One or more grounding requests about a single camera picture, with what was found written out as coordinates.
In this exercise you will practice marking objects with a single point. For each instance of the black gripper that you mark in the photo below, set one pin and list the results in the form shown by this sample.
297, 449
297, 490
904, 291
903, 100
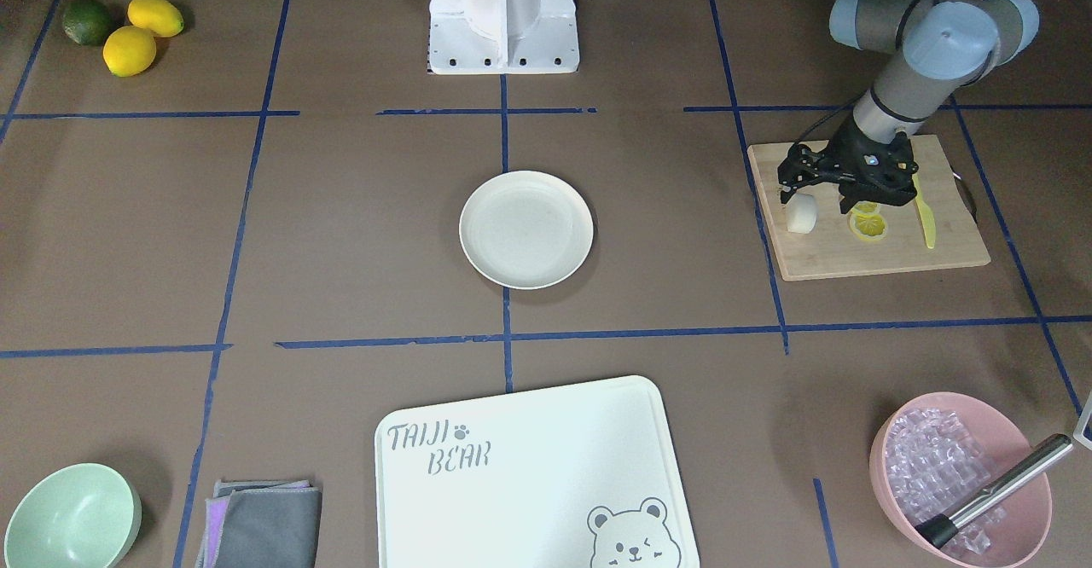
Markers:
839, 149

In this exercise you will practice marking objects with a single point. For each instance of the white steamed bun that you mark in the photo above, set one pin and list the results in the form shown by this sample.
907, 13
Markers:
801, 212

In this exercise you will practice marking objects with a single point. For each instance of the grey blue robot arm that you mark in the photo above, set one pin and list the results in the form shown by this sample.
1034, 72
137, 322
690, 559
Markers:
935, 47

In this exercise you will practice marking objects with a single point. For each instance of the white bear tray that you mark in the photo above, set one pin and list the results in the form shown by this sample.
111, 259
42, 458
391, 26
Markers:
581, 475

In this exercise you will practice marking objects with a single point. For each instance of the yellow lemon slice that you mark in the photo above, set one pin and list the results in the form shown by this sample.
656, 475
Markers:
868, 228

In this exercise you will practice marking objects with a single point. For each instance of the wooden cutting board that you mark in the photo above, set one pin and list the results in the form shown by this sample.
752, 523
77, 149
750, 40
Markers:
813, 240

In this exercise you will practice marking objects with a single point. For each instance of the yellow plastic knife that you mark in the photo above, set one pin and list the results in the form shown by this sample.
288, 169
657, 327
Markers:
925, 215

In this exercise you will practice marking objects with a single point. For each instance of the pink bowl with ice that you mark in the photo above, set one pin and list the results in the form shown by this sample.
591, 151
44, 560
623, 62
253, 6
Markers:
934, 452

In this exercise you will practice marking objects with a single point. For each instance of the beige round plate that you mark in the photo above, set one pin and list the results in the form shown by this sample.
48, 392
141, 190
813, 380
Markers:
526, 230

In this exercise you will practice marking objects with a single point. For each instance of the grey folded cloth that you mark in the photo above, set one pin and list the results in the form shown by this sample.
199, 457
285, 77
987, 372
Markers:
261, 524

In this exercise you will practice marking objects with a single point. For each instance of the yellow lemon near lime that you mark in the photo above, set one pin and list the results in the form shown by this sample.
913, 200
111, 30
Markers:
160, 17

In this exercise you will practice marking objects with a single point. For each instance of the yellow lemon front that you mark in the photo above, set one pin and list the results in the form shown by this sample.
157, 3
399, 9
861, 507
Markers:
130, 50

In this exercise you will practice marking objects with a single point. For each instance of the green lime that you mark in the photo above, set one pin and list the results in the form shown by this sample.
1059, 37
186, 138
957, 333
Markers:
87, 22

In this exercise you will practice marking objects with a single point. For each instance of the mint green bowl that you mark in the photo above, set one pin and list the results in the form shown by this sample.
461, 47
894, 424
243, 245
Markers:
86, 515

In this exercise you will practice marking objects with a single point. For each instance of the metal board handle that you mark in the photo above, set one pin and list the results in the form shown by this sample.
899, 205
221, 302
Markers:
966, 195

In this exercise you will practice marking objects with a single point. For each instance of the metal scoop with black handle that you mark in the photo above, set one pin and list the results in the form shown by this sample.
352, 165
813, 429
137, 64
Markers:
939, 530

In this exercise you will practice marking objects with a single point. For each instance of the white pedestal base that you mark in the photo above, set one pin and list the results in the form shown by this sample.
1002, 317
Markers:
485, 37

